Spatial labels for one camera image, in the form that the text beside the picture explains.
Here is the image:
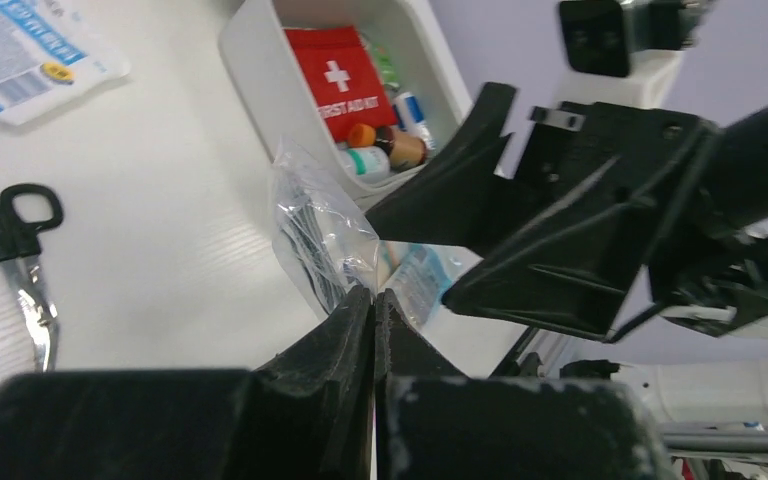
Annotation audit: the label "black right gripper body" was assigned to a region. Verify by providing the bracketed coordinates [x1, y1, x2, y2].
[513, 100, 768, 339]

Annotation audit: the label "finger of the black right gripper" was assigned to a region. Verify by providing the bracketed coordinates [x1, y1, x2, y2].
[366, 82, 530, 255]
[443, 119, 719, 340]

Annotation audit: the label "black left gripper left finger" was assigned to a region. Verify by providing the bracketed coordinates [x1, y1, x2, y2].
[0, 287, 371, 479]

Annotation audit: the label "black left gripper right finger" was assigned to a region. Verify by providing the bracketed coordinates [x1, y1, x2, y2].
[375, 291, 675, 479]

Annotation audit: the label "brown bottle orange cap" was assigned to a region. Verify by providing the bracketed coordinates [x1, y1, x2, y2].
[347, 123, 429, 172]

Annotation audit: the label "blue mask packet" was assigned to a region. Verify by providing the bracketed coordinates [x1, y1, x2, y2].
[381, 242, 477, 330]

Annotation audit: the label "white plastic bottle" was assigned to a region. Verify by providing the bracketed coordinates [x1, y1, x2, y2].
[339, 146, 391, 184]

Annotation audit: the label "small white blue tube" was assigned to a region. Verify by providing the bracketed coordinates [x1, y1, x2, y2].
[393, 92, 436, 151]

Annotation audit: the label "clear bag of wipes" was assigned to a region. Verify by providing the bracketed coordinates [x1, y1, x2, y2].
[267, 137, 381, 320]

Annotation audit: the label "red first aid pouch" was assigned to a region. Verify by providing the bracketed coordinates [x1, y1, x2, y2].
[284, 26, 397, 143]

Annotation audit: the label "black handled scissors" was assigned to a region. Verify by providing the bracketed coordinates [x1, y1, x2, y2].
[0, 183, 64, 372]

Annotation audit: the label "white blue label packet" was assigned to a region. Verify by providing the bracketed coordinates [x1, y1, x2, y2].
[0, 0, 131, 126]

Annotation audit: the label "small green box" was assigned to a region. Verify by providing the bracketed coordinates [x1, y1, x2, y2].
[361, 36, 401, 92]

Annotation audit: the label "aluminium frame rail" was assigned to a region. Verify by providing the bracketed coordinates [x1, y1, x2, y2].
[489, 327, 768, 480]

